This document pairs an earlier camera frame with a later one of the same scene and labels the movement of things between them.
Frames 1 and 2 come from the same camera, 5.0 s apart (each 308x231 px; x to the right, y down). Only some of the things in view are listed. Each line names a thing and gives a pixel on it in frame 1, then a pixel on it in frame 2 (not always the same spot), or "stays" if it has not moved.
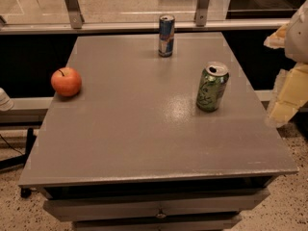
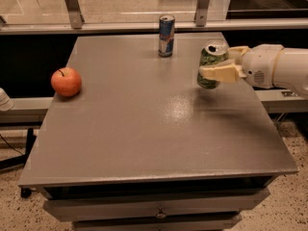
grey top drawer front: (152, 206) stays
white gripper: (298, 38) to (260, 65)
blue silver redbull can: (166, 30) stays
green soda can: (214, 79) to (211, 54)
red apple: (65, 81) stays
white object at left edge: (6, 103) stays
